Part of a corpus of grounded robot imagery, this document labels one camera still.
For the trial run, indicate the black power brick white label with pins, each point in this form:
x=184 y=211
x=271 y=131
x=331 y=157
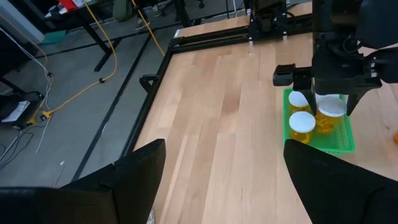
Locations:
x=31 y=105

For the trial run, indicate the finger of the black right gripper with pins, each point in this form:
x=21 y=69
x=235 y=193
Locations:
x=311 y=99
x=355 y=99

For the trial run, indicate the black aluminium table frame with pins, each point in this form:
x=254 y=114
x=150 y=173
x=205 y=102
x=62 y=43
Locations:
x=217 y=35

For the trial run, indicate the grey white panel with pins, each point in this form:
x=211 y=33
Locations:
x=15 y=21

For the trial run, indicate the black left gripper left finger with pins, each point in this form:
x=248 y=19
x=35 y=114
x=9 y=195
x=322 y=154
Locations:
x=118 y=196

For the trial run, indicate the person's foot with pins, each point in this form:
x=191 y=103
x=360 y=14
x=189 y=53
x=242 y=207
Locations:
x=143 y=24

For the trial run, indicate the olive green bag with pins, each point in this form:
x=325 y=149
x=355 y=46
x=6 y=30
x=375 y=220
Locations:
x=122 y=9

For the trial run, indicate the red packet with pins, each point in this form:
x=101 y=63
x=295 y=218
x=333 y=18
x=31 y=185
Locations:
x=66 y=3

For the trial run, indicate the green plastic basket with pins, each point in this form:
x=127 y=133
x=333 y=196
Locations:
x=342 y=140

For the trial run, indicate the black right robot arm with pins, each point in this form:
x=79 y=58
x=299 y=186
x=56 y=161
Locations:
x=373 y=18

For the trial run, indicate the black desk with legs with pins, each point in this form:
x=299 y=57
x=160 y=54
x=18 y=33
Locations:
x=93 y=40

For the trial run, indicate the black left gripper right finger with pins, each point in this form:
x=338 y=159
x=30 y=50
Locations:
x=342 y=196

